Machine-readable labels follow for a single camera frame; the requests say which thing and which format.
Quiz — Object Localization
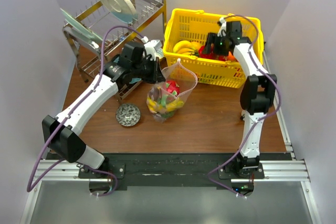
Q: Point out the green leafy vegetable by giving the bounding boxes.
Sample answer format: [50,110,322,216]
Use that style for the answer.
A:
[157,94,174,119]

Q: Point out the steel dish rack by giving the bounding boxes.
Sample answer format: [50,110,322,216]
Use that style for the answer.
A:
[62,0,167,83]

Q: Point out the red pink fruit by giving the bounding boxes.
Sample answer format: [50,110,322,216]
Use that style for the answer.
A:
[165,80,180,96]

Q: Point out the aluminium frame rail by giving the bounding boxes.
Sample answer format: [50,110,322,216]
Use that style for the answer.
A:
[19,155,85,224]

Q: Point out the orange green mango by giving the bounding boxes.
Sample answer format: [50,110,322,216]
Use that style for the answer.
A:
[191,41,202,52]

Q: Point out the yellow plastic basket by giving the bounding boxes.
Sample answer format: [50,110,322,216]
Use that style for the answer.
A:
[162,8,264,89]

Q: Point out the white round plate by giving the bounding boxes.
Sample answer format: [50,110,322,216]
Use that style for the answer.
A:
[100,0,138,24]

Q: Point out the yellow banana bunch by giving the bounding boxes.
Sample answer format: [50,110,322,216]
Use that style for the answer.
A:
[173,40,196,55]

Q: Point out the clear zip top bag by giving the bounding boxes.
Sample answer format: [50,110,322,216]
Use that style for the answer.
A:
[146,59,198,122]

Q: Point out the black white floral bowl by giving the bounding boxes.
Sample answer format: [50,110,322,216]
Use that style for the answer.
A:
[115,103,141,127]

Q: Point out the red bell pepper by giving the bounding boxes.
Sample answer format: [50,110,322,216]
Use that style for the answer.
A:
[198,46,215,59]

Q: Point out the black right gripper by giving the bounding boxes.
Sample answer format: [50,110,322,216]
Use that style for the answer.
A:
[203,32,230,56]

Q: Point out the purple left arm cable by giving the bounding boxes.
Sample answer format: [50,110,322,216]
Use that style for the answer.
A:
[26,26,148,193]

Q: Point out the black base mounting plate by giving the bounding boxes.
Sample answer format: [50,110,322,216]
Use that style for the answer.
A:
[78,152,266,192]

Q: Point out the light green plate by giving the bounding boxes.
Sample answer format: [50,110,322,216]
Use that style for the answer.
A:
[60,8,103,44]

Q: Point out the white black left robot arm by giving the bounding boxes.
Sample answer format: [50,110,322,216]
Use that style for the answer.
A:
[42,40,165,178]

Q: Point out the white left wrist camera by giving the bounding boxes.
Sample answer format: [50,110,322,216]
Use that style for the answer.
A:
[141,36,164,61]

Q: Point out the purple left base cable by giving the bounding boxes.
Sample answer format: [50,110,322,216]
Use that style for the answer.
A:
[89,168,118,197]

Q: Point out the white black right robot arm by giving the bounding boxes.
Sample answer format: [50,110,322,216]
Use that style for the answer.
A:
[204,17,277,178]

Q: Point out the orange fruit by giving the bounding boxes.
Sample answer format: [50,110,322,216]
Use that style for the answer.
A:
[226,52,237,62]

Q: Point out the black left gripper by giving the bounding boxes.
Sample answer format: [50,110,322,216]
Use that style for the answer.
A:
[132,56,165,84]

